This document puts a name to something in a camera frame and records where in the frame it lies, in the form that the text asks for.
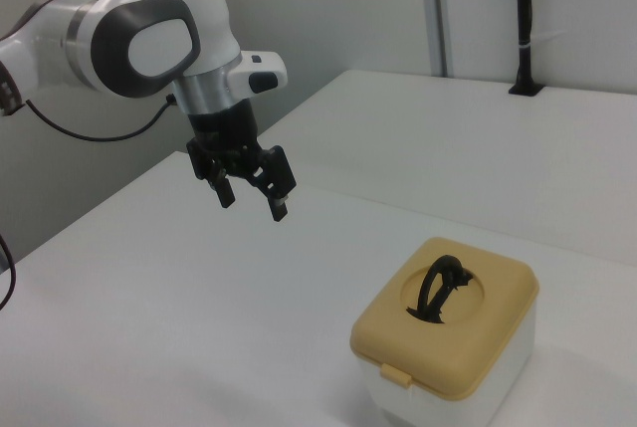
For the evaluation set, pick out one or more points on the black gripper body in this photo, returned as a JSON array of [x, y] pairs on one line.
[[224, 128]]

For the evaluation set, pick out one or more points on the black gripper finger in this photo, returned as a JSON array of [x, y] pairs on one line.
[[225, 193], [278, 173]]

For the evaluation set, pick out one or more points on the tan tool case lid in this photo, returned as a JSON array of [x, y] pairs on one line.
[[398, 347]]

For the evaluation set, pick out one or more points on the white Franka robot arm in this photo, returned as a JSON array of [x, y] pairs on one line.
[[149, 4]]

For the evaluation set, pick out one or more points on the white tool case box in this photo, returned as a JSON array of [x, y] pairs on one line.
[[497, 397]]

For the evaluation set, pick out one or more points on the grey partition post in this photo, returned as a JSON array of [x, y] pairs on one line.
[[438, 9]]

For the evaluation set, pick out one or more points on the black pole mount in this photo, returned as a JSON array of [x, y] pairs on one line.
[[523, 24]]

